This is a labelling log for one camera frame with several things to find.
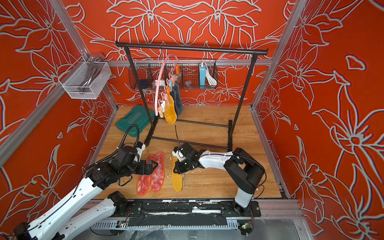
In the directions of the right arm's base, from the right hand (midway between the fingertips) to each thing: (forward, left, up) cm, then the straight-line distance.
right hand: (171, 172), depth 82 cm
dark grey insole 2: (+36, -3, +23) cm, 43 cm away
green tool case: (+40, +29, +3) cm, 50 cm away
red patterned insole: (-4, +15, -2) cm, 16 cm away
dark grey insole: (+34, -1, +30) cm, 45 cm away
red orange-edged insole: (-1, +8, -2) cm, 8 cm away
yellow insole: (-3, -3, 0) cm, 5 cm away
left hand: (+1, +10, +11) cm, 15 cm away
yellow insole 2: (+28, +2, +18) cm, 33 cm away
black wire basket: (+57, -6, +26) cm, 63 cm away
